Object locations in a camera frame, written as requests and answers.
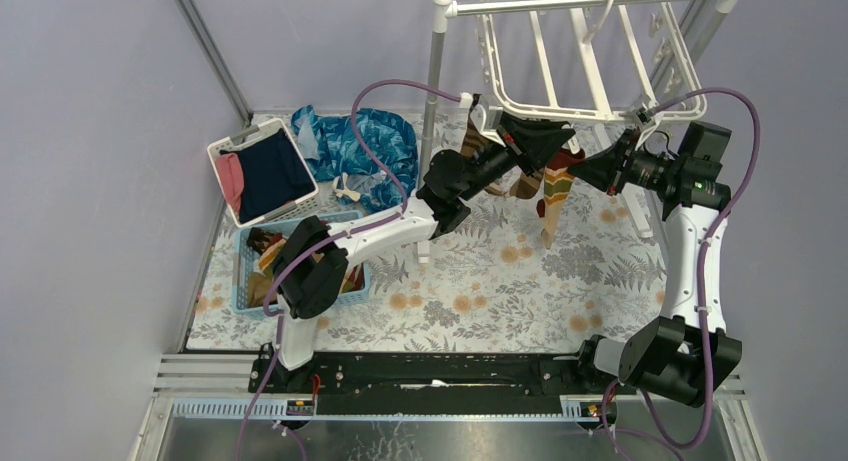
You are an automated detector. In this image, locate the red cuff multicolour sock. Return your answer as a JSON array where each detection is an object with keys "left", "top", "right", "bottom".
[{"left": 536, "top": 148, "right": 586, "bottom": 249}]

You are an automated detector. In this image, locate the brown striped sock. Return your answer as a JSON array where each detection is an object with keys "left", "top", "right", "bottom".
[
  {"left": 460, "top": 118, "right": 510, "bottom": 200},
  {"left": 508, "top": 170, "right": 544, "bottom": 200}
]

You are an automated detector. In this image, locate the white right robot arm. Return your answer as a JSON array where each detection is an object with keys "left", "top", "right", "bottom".
[{"left": 567, "top": 121, "right": 742, "bottom": 407}]

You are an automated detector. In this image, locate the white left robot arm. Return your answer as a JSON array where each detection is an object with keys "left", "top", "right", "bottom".
[{"left": 267, "top": 114, "right": 575, "bottom": 392}]

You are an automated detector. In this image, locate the white clip drying hanger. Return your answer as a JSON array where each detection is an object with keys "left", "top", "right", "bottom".
[{"left": 449, "top": 0, "right": 716, "bottom": 123}]

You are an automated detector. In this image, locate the pile of assorted socks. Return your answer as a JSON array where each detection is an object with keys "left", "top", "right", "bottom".
[{"left": 246, "top": 228, "right": 366, "bottom": 308}]

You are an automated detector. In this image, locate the silver white drying rack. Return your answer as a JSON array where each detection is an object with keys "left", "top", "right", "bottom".
[{"left": 409, "top": 0, "right": 753, "bottom": 266}]

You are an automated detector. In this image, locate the floral patterned table mat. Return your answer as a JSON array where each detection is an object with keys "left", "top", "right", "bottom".
[{"left": 186, "top": 112, "right": 674, "bottom": 355}]

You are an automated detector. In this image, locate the blue patterned cloth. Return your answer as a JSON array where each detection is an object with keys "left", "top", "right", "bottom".
[{"left": 290, "top": 105, "right": 419, "bottom": 213}]

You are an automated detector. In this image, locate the dark navy folded garment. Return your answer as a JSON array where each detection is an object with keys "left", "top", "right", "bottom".
[{"left": 221, "top": 129, "right": 316, "bottom": 224}]

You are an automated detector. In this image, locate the white plastic basket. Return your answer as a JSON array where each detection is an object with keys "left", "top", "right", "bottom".
[{"left": 206, "top": 117, "right": 320, "bottom": 228}]

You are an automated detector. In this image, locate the light blue sock basket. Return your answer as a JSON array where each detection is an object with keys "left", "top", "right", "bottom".
[{"left": 231, "top": 217, "right": 371, "bottom": 320}]

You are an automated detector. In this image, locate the pink folded garment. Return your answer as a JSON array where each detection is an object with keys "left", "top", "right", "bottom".
[{"left": 215, "top": 153, "right": 245, "bottom": 214}]

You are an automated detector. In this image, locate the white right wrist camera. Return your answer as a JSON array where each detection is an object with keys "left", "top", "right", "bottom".
[{"left": 626, "top": 94, "right": 662, "bottom": 148}]

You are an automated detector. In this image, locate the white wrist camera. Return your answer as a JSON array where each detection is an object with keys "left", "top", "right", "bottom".
[
  {"left": 626, "top": 94, "right": 662, "bottom": 148},
  {"left": 459, "top": 92, "right": 504, "bottom": 145}
]

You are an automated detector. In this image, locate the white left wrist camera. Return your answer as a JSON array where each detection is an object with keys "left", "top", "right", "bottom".
[{"left": 459, "top": 92, "right": 504, "bottom": 145}]

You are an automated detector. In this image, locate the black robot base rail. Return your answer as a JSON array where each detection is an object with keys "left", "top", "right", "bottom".
[{"left": 247, "top": 349, "right": 612, "bottom": 417}]

